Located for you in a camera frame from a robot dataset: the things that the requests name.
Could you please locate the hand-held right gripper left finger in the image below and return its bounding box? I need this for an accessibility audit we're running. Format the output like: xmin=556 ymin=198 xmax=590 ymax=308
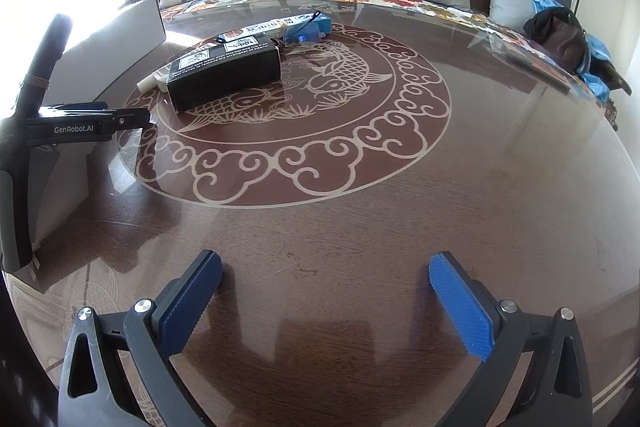
xmin=57 ymin=249 xmax=224 ymax=427

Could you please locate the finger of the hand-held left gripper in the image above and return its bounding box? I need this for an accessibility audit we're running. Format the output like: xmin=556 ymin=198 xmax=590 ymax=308
xmin=40 ymin=102 xmax=118 ymax=118
xmin=106 ymin=107 xmax=152 ymax=136

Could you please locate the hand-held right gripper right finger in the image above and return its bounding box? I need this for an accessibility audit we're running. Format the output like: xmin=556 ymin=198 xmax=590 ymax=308
xmin=427 ymin=252 xmax=593 ymax=427

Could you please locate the white tube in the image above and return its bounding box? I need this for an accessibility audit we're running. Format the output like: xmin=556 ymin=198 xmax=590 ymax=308
xmin=136 ymin=66 xmax=173 ymax=92

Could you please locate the white cardboard box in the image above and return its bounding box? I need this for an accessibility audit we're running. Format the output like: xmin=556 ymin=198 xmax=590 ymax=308
xmin=0 ymin=0 xmax=167 ymax=253

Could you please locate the black box with white labels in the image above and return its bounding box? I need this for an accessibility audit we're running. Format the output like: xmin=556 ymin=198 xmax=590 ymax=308
xmin=165 ymin=33 xmax=282 ymax=112

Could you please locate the blue and white carton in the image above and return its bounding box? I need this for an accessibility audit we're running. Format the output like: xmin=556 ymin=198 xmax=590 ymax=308
xmin=217 ymin=9 xmax=323 ymax=45

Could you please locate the small blue box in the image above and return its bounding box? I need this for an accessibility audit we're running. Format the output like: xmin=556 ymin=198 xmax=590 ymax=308
xmin=286 ymin=14 xmax=332 ymax=42

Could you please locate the brown patterned wooden desk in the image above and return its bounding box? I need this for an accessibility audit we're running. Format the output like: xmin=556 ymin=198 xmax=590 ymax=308
xmin=0 ymin=0 xmax=640 ymax=427

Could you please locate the dark wooden sofa armrest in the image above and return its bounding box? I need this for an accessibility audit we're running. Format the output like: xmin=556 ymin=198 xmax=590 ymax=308
xmin=597 ymin=62 xmax=635 ymax=128

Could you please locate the brown handbag with clothes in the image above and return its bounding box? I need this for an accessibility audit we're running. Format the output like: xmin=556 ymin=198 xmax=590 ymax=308
xmin=532 ymin=0 xmax=621 ymax=105

